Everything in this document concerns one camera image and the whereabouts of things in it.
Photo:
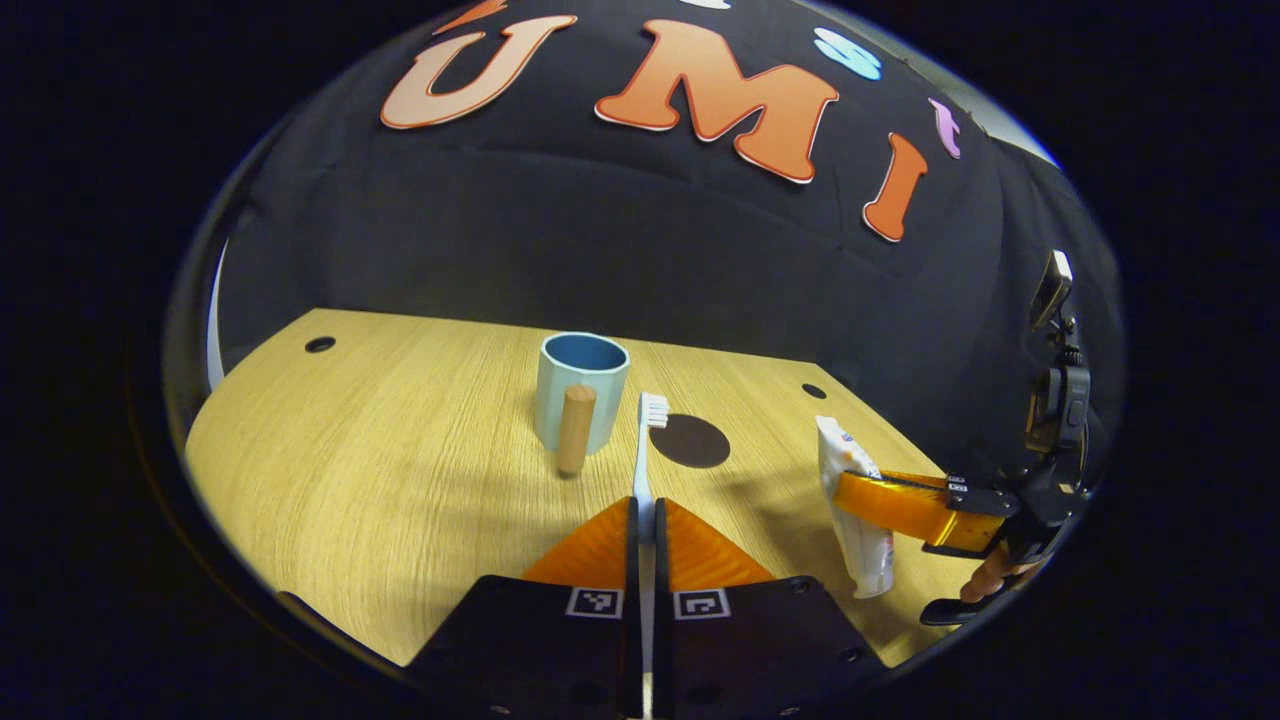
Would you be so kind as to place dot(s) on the light blue cup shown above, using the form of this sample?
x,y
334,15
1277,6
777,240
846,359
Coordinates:
x,y
560,380

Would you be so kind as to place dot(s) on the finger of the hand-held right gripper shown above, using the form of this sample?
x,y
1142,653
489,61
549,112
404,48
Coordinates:
x,y
900,510

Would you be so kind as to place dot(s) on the black backdrop cloth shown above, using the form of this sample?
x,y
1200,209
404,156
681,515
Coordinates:
x,y
600,230

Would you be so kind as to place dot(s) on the white toothpaste tube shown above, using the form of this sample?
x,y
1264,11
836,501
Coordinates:
x,y
870,555

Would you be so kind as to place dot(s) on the brown round coaster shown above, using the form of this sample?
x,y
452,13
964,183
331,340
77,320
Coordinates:
x,y
695,442

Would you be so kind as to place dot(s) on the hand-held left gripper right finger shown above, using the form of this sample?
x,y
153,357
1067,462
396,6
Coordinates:
x,y
662,650

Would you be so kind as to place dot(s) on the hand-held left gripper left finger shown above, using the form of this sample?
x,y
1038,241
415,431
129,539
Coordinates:
x,y
632,650

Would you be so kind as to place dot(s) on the white toothbrush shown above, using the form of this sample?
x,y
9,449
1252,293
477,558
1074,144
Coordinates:
x,y
644,470

